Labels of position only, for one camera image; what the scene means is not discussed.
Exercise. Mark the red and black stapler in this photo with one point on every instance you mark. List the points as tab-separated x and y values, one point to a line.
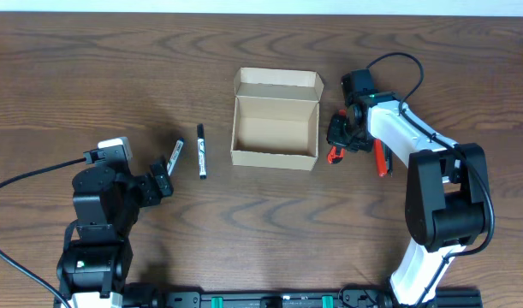
383	155

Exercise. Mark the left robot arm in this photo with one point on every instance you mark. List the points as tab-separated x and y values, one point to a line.
97	253

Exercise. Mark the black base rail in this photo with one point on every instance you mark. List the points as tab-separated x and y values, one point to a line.
269	299

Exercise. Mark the red utility knife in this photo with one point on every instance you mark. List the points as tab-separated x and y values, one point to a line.
336	137

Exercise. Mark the open cardboard box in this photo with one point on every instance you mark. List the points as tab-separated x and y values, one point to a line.
276	120

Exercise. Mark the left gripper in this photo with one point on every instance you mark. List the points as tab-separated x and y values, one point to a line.
153	192

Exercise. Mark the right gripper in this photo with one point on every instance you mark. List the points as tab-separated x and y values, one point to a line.
357	146

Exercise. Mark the blue whiteboard marker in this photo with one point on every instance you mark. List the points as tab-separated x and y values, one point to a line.
174	156

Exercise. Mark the black whiteboard marker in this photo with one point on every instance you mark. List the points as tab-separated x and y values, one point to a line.
201	151

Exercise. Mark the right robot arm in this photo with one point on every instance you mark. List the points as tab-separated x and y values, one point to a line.
448	208

